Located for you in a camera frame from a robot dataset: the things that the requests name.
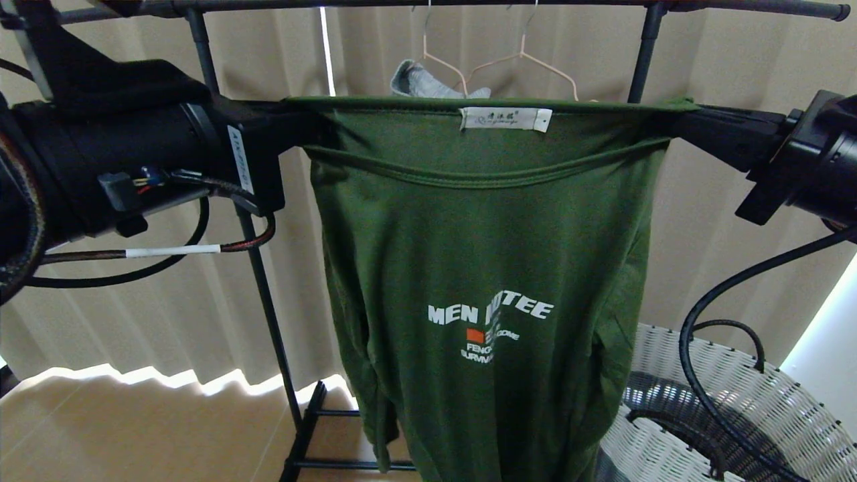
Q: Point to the pink clothes hanger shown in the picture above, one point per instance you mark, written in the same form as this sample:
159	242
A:
442	65
535	61

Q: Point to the beige curtain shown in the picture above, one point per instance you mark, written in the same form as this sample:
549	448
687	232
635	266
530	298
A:
736	53

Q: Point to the pale grey shorts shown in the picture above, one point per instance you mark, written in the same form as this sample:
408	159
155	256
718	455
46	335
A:
428	84

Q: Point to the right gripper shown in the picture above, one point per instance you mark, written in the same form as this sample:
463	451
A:
823	161

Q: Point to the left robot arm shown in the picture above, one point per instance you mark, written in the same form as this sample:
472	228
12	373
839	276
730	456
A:
13	201

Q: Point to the black clothes rack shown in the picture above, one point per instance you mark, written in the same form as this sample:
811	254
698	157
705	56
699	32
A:
643	60

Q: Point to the green garment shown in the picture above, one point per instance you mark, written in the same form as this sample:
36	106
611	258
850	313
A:
482	234

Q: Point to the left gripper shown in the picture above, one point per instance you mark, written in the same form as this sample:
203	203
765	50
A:
134	154

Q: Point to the white laundry basket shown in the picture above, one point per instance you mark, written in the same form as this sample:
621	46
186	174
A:
736	402

